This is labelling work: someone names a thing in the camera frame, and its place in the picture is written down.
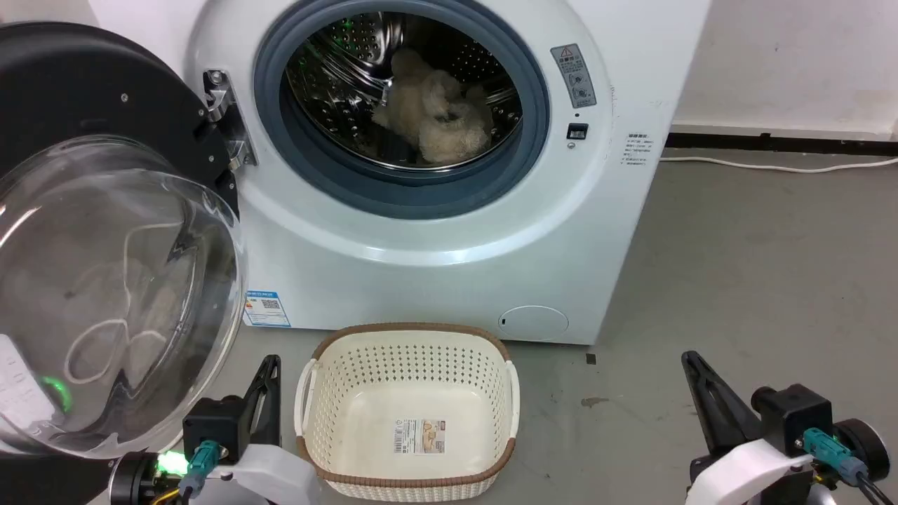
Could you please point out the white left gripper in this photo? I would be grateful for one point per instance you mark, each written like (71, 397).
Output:
(273, 477)

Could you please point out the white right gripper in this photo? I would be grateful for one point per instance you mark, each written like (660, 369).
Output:
(744, 470)

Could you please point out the black washer door glass bowl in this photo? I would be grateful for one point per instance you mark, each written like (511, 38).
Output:
(70, 91)

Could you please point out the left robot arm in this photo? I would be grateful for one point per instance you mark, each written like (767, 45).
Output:
(133, 480)

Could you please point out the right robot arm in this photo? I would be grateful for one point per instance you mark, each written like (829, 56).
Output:
(866, 445)

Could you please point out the white front-load washing machine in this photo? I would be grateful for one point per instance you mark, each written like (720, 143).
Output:
(421, 280)

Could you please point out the black door latch socket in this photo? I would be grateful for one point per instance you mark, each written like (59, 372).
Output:
(577, 132)

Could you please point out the metal door hinge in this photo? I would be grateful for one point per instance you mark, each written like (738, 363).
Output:
(223, 95)

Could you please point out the blue energy label sticker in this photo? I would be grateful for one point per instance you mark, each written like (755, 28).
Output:
(266, 308)

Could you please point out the basket product label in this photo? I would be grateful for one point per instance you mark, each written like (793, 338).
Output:
(419, 436)

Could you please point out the cream plastic laundry basket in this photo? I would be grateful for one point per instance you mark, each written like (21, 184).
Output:
(410, 484)

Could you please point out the round drain filter cover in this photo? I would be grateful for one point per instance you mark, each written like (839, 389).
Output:
(534, 324)

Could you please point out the black baseboard strip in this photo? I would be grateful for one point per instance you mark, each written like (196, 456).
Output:
(772, 143)

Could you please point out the small printed text sticker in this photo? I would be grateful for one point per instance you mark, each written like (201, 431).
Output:
(638, 150)

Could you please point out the steel perforated drum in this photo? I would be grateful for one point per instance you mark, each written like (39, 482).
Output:
(337, 77)

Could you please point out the cream plush toy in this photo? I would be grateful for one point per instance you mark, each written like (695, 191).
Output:
(435, 112)

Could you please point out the grey warning sticker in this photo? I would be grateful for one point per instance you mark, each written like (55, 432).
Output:
(574, 76)

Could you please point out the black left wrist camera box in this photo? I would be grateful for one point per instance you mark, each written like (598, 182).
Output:
(214, 421)

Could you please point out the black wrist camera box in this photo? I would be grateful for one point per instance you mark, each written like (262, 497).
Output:
(793, 414)
(214, 421)

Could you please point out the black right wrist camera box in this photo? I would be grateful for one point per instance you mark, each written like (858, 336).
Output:
(793, 414)

